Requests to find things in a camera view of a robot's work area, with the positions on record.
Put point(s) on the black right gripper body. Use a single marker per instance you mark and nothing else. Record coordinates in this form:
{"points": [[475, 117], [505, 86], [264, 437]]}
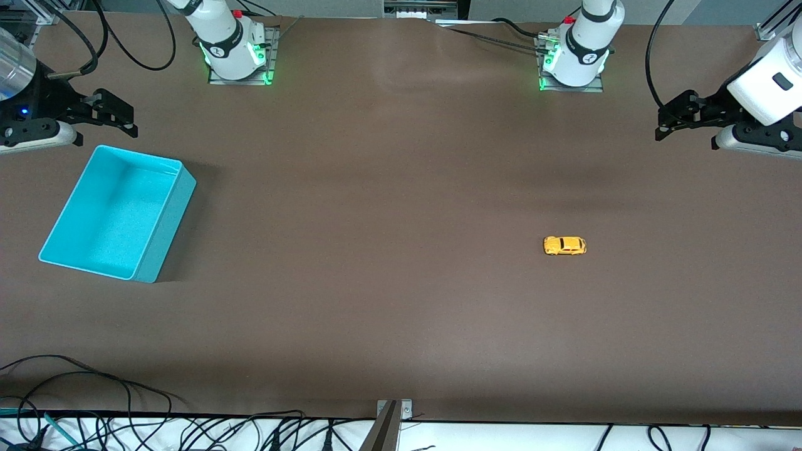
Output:
{"points": [[53, 100]]}

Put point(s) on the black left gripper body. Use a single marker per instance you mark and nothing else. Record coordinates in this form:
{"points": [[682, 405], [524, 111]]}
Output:
{"points": [[712, 108]]}

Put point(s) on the yellow beetle toy car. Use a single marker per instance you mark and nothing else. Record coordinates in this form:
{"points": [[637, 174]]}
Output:
{"points": [[564, 245]]}

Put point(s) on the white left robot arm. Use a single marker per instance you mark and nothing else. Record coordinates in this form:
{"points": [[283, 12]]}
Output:
{"points": [[589, 37]]}

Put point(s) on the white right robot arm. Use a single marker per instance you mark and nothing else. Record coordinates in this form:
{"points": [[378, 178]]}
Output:
{"points": [[219, 31]]}

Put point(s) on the turquoise plastic bin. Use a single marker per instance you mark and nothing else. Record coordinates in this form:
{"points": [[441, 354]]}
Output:
{"points": [[113, 213]]}

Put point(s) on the grey power strip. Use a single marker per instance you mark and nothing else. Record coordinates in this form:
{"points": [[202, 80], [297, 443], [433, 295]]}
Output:
{"points": [[420, 9]]}

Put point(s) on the black power plug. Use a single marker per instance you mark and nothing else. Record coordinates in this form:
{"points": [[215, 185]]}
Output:
{"points": [[274, 440], [327, 440]]}

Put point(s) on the dark metal bar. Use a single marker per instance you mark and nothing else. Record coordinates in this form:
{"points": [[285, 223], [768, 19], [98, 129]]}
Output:
{"points": [[383, 435]]}

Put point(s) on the aluminium frame profile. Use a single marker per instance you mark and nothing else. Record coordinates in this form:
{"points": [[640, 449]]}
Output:
{"points": [[767, 30], [47, 17]]}

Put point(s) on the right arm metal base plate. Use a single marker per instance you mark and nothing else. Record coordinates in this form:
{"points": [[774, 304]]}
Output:
{"points": [[273, 44]]}

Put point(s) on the silver metal bracket plate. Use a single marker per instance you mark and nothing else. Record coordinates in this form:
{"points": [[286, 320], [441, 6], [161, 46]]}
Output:
{"points": [[406, 410]]}

